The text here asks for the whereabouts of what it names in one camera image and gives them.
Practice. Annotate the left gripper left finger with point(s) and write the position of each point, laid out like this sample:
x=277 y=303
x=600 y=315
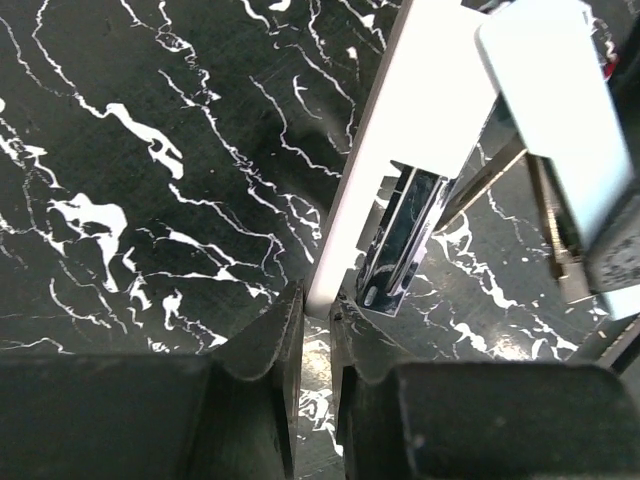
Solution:
x=229 y=414

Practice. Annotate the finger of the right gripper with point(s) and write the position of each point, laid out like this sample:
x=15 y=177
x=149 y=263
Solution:
x=613 y=262

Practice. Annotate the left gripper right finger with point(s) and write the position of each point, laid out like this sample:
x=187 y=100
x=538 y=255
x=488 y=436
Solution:
x=404 y=417

